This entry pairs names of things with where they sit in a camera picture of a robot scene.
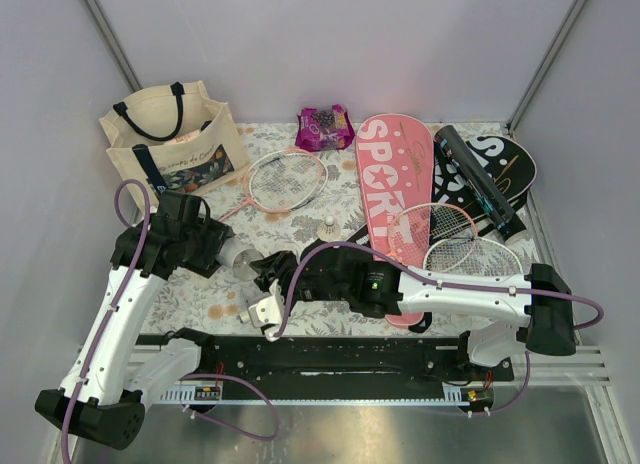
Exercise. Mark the pink white racket right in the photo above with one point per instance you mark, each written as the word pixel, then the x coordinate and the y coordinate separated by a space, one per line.
pixel 433 236

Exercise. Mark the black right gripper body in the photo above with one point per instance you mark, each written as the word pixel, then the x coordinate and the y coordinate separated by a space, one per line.
pixel 304 289

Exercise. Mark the white cable duct strip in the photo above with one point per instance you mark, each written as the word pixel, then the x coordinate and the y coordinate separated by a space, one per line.
pixel 327 393

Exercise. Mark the pink racket cover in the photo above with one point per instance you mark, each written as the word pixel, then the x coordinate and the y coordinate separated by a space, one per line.
pixel 395 163

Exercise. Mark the pink frame badminton racket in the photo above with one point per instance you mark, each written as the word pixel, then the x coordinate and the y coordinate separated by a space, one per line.
pixel 282 181

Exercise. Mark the black racket cover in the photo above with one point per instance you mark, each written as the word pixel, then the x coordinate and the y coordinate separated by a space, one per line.
pixel 500 159

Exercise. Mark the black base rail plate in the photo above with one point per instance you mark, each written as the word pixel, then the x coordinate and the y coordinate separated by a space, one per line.
pixel 363 361

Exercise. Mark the white frame racket black handle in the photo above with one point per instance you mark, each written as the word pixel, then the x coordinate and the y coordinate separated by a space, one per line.
pixel 473 257

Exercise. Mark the floral patterned table mat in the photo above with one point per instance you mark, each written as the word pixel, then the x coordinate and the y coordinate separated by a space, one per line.
pixel 214 305

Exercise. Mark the black shuttlecock tube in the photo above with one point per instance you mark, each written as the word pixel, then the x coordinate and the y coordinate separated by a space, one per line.
pixel 491 200

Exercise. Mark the white shuttlecock mid table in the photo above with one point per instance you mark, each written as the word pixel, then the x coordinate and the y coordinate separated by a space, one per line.
pixel 330 230

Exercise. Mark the white shuttlecock tube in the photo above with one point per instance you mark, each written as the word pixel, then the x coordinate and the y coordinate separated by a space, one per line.
pixel 237 257

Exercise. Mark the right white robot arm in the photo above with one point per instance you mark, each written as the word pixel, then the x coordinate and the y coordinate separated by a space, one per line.
pixel 529 312

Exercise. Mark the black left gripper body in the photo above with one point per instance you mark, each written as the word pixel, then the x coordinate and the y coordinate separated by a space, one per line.
pixel 203 241

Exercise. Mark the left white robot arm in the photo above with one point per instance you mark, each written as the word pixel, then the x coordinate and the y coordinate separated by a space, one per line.
pixel 99 400

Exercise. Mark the beige canvas tote bag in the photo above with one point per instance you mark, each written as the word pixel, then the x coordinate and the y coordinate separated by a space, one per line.
pixel 175 137

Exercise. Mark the purple snack packet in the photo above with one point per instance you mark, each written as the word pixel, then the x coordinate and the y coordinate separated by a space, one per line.
pixel 324 129

